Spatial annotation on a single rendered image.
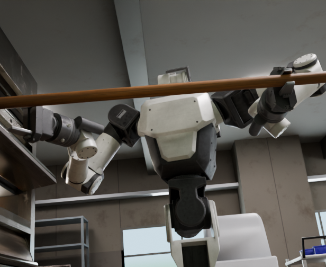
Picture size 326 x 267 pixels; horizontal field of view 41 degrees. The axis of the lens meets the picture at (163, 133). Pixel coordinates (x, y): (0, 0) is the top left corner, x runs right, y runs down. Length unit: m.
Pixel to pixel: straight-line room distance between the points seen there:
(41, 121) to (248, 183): 6.85
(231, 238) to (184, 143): 2.55
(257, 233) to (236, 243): 0.21
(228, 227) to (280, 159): 4.30
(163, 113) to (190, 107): 0.10
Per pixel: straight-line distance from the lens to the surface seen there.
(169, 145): 1.49
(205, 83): 1.09
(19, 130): 1.19
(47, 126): 1.24
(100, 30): 4.61
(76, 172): 1.46
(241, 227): 4.01
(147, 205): 8.26
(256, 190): 7.90
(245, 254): 3.94
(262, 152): 8.12
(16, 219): 2.39
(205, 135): 1.51
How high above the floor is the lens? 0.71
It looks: 21 degrees up
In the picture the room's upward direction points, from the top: 5 degrees counter-clockwise
